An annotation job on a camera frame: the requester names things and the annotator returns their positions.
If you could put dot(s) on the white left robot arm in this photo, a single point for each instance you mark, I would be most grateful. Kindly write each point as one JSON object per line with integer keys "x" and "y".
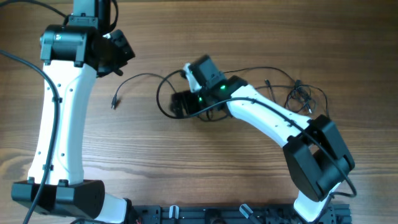
{"x": 85, "y": 47}

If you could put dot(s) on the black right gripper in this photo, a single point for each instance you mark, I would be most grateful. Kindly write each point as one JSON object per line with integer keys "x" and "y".
{"x": 179, "y": 104}

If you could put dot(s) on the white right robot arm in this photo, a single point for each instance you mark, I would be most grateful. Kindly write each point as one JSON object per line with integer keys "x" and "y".
{"x": 317, "y": 157}

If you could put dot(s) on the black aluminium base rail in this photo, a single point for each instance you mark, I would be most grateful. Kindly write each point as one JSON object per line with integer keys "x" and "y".
{"x": 278, "y": 213}

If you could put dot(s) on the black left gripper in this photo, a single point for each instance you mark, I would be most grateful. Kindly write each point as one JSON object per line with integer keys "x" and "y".
{"x": 127, "y": 53}

